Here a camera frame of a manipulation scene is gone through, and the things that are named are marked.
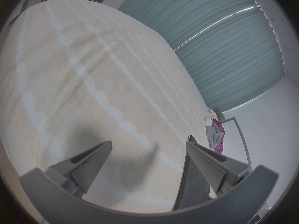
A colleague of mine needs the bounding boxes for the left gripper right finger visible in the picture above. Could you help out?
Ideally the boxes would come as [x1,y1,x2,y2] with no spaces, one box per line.
[186,141,249,194]

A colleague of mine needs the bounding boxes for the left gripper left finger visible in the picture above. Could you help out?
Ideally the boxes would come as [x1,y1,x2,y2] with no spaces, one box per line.
[46,140,113,194]

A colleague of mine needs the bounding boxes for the black T-shirt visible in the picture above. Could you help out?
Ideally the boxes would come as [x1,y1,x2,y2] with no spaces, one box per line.
[173,135,211,210]

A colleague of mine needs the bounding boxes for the bed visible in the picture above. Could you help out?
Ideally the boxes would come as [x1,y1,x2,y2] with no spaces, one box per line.
[0,0,251,213]

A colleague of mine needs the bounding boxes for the grey garment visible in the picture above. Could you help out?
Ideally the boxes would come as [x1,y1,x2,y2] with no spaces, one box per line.
[206,123,222,149]

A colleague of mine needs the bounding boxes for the purple garment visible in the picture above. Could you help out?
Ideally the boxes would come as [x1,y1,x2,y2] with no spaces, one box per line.
[212,119,226,154]

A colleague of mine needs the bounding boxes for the grey bedside table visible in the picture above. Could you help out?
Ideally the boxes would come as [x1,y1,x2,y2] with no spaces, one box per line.
[207,104,225,122]

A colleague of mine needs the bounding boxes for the white printed pillow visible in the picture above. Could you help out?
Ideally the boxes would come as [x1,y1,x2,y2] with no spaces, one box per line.
[207,107,217,121]

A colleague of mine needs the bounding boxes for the blue-green curtain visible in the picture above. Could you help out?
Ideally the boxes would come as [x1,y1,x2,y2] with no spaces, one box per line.
[174,7,286,112]
[118,0,255,51]

